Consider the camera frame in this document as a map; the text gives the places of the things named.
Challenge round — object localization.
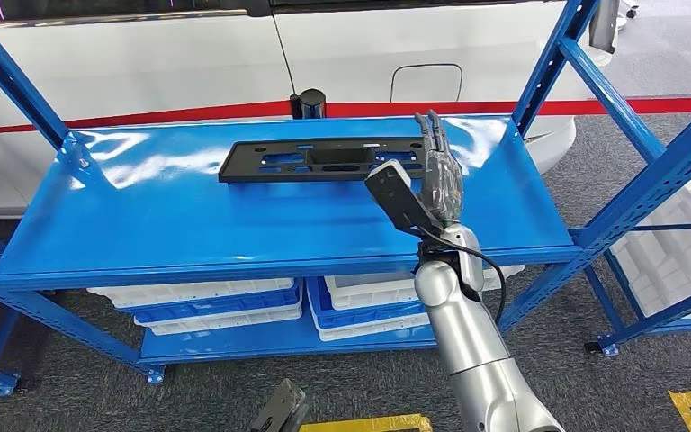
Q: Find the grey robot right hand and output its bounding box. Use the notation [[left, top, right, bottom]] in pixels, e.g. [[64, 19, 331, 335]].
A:
[[414, 109, 465, 226]]

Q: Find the black plastic panel part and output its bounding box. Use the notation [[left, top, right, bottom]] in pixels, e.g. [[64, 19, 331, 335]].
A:
[[218, 137, 435, 185]]

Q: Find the blue metal shelf rack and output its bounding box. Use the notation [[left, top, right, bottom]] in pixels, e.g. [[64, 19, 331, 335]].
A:
[[0, 0, 691, 399]]

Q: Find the blue plastic bin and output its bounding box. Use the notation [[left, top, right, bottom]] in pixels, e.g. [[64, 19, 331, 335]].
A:
[[306, 276, 431, 333], [130, 284, 304, 327]]

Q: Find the blue rack with crates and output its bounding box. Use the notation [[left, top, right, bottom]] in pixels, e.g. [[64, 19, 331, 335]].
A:
[[569, 220, 691, 359]]

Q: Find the white plastic crates stack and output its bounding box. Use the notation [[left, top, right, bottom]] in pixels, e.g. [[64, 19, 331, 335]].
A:
[[610, 160, 691, 320]]

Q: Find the white car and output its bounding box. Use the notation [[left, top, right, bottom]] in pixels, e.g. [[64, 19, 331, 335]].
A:
[[0, 0, 621, 219]]

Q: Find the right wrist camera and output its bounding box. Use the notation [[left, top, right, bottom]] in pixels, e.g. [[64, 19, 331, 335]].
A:
[[364, 159, 445, 239]]

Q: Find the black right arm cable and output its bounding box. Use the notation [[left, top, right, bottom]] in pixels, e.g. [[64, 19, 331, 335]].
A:
[[417, 223, 507, 327]]

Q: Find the black cylinder post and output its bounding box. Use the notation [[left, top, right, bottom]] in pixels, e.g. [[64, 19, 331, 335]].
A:
[[290, 87, 328, 121]]

